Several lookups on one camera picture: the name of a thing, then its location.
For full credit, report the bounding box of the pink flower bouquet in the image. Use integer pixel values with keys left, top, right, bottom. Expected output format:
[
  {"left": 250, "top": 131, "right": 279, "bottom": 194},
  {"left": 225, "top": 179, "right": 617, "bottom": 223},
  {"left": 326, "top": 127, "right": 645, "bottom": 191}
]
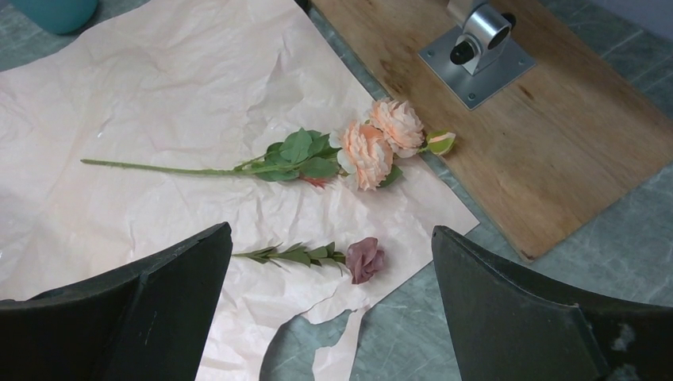
[{"left": 1, "top": 1, "right": 478, "bottom": 380}]

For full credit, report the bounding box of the teal cylindrical vase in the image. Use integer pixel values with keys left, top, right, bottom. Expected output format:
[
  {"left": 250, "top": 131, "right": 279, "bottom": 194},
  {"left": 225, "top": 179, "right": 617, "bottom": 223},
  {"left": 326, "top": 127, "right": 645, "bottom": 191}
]
[{"left": 10, "top": 0, "right": 99, "bottom": 35}]

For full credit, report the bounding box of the peach orange flower stem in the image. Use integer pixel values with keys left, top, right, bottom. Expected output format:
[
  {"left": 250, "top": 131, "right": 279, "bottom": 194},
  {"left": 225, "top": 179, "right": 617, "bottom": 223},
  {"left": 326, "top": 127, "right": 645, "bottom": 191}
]
[{"left": 82, "top": 99, "right": 456, "bottom": 191}]

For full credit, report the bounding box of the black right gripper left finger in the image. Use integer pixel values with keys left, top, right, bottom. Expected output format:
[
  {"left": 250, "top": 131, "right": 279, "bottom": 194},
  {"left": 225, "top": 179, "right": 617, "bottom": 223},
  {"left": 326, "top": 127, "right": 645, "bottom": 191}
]
[{"left": 1, "top": 222, "right": 233, "bottom": 380}]

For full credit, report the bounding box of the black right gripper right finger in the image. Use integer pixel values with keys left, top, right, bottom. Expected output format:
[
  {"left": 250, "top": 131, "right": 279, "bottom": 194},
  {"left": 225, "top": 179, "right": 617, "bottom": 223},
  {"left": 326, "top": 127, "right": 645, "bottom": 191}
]
[{"left": 432, "top": 225, "right": 672, "bottom": 380}]

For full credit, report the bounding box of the metal stand bracket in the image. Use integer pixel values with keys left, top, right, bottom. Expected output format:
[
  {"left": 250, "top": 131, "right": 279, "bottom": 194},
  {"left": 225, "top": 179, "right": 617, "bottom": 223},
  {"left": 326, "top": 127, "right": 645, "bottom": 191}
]
[{"left": 418, "top": 0, "right": 536, "bottom": 110}]

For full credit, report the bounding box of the wooden board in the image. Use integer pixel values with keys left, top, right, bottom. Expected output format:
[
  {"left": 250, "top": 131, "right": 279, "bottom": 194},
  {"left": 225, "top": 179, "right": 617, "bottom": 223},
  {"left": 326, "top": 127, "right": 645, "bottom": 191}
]
[{"left": 314, "top": 1, "right": 672, "bottom": 261}]

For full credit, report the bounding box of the small mauve rose stem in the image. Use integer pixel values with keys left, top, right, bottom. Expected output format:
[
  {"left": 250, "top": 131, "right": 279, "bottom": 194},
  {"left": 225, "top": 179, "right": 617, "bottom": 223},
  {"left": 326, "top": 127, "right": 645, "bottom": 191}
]
[{"left": 234, "top": 237, "right": 386, "bottom": 285}]

